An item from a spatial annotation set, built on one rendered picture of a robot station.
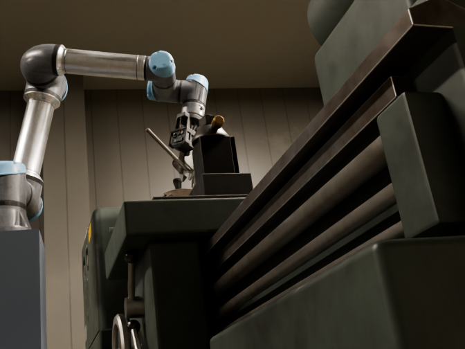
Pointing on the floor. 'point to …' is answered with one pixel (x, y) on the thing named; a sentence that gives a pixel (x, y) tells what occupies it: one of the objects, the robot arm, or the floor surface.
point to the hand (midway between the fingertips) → (188, 178)
